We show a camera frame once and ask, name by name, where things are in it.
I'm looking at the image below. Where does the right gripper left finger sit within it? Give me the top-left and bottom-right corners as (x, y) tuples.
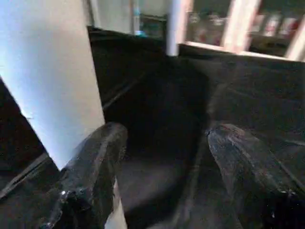
(41, 123), (128, 229)

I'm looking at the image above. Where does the white glass door cabinet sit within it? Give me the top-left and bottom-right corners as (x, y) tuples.
(183, 0), (305, 62)

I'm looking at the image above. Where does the light blue stand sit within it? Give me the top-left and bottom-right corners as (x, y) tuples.
(132, 0), (146, 38)

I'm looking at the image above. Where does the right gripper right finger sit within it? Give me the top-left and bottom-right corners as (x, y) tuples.
(206, 123), (305, 229)

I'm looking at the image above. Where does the black mat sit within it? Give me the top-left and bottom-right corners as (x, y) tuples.
(0, 26), (305, 229)

